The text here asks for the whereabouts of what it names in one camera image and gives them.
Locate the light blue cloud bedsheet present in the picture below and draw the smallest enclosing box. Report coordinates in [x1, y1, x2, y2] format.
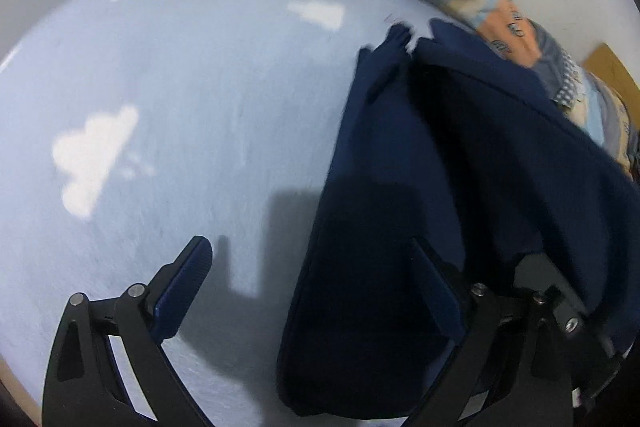
[1, 0, 437, 426]

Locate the wooden headboard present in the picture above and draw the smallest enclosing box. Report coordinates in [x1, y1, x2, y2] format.
[584, 43, 639, 105]

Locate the navy work jacket red collar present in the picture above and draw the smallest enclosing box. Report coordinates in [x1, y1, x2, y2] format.
[277, 20, 639, 426]

